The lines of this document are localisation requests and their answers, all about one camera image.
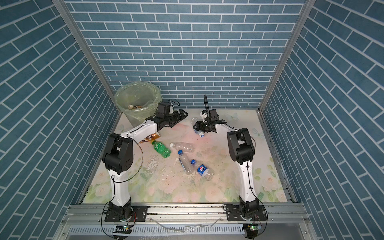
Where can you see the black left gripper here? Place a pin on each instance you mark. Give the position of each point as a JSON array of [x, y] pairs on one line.
[[178, 118]]

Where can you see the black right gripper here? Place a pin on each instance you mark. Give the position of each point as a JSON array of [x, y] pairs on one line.
[[199, 126]]

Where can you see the blue label Pocari bottle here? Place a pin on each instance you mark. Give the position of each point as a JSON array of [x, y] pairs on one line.
[[196, 124]]

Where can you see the crushed clear bottle white cap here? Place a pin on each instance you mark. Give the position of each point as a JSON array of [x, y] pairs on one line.
[[181, 146]]

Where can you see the brown Nescafe coffee bottle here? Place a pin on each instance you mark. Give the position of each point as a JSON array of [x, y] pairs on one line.
[[134, 107]]

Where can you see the clear bottle blue cap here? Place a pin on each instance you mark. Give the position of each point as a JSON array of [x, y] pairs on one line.
[[185, 162]]

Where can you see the Pepsi bottle blue label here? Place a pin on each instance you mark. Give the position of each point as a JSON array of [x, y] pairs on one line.
[[203, 170]]

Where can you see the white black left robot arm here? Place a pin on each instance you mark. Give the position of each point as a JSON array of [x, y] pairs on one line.
[[118, 156]]

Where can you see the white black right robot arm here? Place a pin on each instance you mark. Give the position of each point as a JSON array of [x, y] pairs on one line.
[[241, 150]]

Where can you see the brown coffee bottle near bin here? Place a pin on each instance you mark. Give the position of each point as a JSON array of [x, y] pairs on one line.
[[151, 137]]

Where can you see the mesh bin with green bag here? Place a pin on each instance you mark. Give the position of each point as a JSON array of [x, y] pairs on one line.
[[141, 94]]

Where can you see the green soda bottle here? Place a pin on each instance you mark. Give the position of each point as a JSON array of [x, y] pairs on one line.
[[161, 149]]

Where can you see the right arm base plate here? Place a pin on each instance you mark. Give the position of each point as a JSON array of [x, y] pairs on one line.
[[239, 213]]

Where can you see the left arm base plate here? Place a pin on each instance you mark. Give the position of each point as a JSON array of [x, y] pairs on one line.
[[126, 214]]

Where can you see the aluminium mounting rail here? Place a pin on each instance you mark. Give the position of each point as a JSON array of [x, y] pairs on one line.
[[188, 214]]

